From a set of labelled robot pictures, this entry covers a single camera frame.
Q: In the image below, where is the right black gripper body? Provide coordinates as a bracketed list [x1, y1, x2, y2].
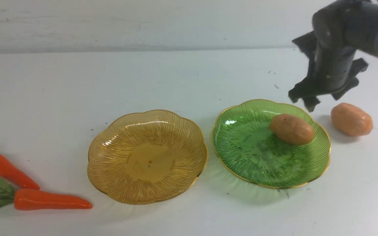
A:
[292, 31, 368, 93]

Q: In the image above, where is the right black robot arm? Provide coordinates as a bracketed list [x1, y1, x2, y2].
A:
[288, 0, 378, 112]

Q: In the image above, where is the green ribbed plastic plate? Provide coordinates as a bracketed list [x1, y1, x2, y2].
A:
[210, 100, 331, 189]

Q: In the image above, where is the wrinkled tan toy potato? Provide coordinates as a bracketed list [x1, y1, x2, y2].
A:
[269, 113, 314, 146]

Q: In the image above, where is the amber ribbed plastic plate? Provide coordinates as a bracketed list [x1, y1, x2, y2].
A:
[87, 109, 209, 205]

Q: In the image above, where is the orange toy carrot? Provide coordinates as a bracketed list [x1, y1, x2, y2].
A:
[0, 154, 40, 190]
[0, 178, 93, 211]

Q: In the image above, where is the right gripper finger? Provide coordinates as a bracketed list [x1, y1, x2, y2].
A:
[288, 79, 321, 112]
[331, 77, 359, 101]

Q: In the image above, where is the smooth tan toy potato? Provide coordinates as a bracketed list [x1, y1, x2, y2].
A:
[330, 103, 373, 137]

